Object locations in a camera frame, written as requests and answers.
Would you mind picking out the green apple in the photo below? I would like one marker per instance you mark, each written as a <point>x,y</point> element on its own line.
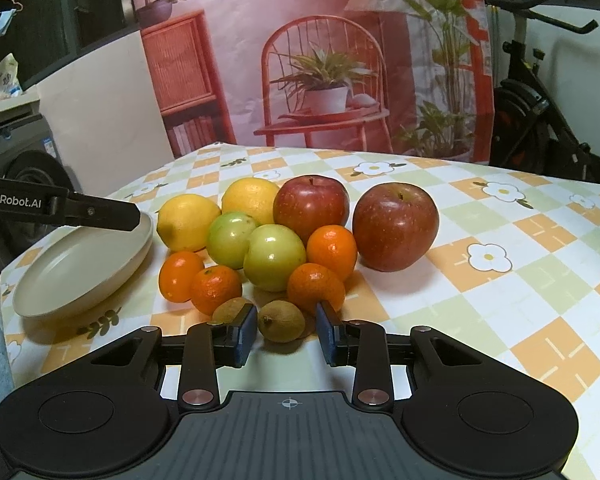
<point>273,253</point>
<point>228,238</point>

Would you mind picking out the beige round plate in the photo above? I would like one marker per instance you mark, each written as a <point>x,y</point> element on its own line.
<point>80,270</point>

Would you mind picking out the yellow lemon right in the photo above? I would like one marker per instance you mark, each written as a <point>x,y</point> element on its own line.
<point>252,196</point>

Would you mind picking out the pink printed backdrop cloth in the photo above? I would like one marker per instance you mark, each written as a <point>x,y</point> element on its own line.
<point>408,77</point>

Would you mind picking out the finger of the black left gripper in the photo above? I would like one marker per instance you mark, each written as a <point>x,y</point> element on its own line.
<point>101,213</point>

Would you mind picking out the white board panel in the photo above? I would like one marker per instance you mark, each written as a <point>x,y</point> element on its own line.
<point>104,116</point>

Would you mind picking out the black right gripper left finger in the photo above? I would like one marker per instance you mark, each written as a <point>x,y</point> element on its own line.
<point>208,347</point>

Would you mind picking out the checkered floral tablecloth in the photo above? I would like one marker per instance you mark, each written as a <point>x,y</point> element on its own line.
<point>514,272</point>

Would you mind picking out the red apple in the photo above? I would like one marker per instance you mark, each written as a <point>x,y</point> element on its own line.
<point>304,204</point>
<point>394,224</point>

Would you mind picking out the orange tangerine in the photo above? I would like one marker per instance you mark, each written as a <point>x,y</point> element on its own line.
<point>334,248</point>
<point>310,284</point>
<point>213,286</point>
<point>176,276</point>

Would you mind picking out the white plastic bag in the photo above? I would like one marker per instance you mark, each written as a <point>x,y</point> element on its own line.
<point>9,82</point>

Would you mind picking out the grey washing machine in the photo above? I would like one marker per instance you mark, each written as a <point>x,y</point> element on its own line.
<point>28,152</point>

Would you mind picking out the yellow lemon left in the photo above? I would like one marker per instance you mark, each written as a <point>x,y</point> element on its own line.
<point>184,221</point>

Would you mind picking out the black exercise bike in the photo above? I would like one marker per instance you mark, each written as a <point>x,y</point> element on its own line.
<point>530,133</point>

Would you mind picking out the yellow lemon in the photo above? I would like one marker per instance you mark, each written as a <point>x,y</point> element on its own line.
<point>252,196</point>
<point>184,221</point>

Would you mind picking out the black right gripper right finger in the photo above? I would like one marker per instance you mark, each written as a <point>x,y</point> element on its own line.
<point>362,345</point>

